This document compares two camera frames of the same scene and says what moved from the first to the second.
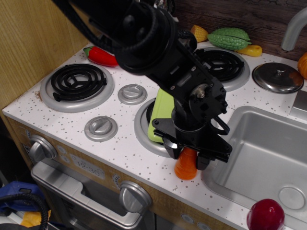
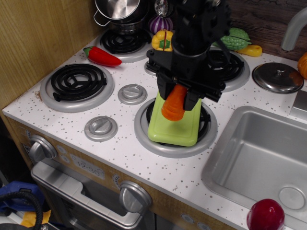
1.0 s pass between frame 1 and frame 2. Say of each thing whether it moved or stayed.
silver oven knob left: stayed
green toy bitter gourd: stayed
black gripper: moved
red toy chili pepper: stayed
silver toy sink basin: stayed
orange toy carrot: moved
